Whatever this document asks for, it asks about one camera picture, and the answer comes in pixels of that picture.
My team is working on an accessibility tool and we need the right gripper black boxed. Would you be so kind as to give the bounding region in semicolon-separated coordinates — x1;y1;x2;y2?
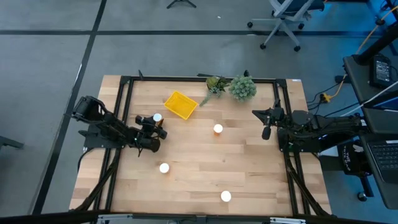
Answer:
251;98;284;141

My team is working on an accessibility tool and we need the orange cable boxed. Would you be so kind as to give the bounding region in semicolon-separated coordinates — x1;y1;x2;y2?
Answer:
329;4;398;100

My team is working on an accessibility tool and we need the white cable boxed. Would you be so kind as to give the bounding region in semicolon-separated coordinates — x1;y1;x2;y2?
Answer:
340;81;398;118

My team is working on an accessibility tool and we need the grey office chair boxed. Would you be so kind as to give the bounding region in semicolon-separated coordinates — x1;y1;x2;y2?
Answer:
247;0;326;52

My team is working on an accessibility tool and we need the black caster foot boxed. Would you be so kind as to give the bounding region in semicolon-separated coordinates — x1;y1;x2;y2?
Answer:
356;177;374;202

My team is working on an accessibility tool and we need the grey chair base leg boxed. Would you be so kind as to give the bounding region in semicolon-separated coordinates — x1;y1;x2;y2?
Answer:
0;135;25;151

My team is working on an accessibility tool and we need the black side desk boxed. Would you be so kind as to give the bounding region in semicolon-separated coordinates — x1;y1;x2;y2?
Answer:
343;55;398;210

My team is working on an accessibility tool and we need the black power adapter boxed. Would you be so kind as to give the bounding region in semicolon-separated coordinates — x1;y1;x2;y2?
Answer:
369;54;393;88

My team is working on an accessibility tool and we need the grey metal crossbar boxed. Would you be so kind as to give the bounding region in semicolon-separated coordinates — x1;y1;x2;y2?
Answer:
96;213;307;224

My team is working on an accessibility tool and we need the trailing succulent plant black pot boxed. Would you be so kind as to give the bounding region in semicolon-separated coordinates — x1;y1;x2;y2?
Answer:
198;75;231;108

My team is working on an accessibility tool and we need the black aluminium table frame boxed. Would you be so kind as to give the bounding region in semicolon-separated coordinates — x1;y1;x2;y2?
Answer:
74;75;331;217

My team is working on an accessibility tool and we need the black desk post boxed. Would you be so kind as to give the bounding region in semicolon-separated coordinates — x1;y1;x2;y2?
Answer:
353;26;398;66

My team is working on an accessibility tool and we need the dark laptop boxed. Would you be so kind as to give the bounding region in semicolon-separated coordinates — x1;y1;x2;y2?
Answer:
360;98;398;184

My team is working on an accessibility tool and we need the black backpack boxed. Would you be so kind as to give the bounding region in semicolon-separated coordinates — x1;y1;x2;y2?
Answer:
337;141;366;178

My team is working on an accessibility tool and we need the yellow plastic basket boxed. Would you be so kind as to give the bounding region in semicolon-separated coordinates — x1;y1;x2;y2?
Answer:
164;90;199;121

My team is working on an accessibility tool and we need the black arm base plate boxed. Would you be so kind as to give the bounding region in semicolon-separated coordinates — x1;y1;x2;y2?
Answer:
277;128;322;153
78;123;125;149

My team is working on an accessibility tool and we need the round green plant patterned pot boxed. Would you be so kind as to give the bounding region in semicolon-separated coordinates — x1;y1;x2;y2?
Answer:
228;75;258;103

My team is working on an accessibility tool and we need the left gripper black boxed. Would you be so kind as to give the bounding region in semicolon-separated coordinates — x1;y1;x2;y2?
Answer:
136;114;168;140

